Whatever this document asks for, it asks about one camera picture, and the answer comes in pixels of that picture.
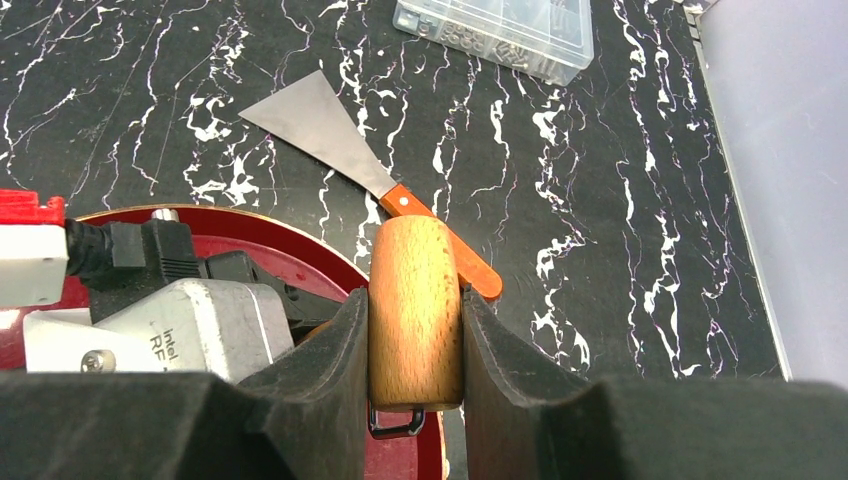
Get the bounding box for wooden rolling pin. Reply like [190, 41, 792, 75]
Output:
[367, 215, 464, 440]

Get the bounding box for clear compartment storage box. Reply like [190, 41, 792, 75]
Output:
[393, 0, 594, 86]

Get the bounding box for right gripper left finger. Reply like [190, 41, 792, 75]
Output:
[1, 289, 368, 479]

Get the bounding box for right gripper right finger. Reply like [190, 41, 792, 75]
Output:
[462, 290, 847, 479]

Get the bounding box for round red tray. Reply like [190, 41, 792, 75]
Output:
[1, 206, 443, 479]

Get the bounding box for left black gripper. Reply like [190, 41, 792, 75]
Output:
[200, 250, 342, 344]

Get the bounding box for scraper knife orange handle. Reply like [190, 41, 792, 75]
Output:
[238, 69, 505, 303]

